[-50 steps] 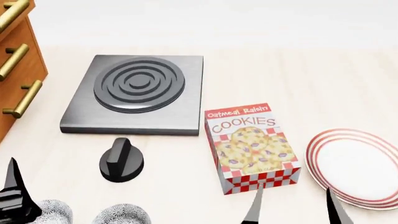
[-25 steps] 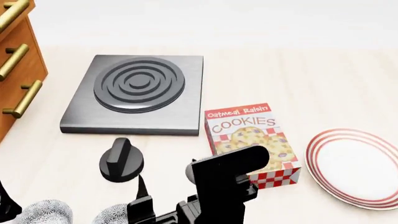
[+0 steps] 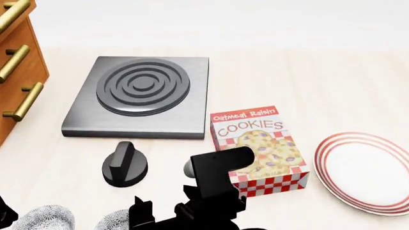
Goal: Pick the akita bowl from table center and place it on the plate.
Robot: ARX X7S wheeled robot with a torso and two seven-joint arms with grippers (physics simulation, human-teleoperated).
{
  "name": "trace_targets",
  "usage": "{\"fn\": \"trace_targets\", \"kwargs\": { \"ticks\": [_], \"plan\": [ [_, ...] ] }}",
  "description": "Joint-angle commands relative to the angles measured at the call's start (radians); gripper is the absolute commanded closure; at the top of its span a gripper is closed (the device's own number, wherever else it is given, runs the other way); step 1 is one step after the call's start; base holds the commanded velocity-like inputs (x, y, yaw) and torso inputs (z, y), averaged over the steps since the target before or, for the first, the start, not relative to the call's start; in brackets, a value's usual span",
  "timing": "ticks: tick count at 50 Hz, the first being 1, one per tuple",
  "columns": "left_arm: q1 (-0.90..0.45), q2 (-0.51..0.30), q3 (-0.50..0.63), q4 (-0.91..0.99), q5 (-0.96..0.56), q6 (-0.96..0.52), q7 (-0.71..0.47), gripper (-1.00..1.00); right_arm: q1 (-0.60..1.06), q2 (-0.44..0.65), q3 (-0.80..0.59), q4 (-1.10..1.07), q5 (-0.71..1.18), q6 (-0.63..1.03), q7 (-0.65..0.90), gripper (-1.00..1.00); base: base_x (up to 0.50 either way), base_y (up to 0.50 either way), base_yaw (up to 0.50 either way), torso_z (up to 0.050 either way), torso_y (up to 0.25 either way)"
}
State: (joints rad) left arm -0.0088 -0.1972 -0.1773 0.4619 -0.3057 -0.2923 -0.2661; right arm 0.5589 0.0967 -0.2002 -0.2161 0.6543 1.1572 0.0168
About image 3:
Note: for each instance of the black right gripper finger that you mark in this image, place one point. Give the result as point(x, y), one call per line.
point(191, 192)
point(140, 213)

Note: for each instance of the wooden drawer cabinet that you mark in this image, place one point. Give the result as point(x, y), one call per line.
point(30, 60)

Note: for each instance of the white plate with red rings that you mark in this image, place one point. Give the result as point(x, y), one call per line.
point(364, 175)

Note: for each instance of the grey patterned bowl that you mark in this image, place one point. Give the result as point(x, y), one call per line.
point(44, 218)
point(115, 220)

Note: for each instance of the oatmeal raisin cookies box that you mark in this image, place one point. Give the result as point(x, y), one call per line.
point(255, 134)

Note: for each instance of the grey stove burner plate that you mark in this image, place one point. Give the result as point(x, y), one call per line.
point(140, 95)

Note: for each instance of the black stove knob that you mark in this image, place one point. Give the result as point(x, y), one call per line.
point(124, 165)

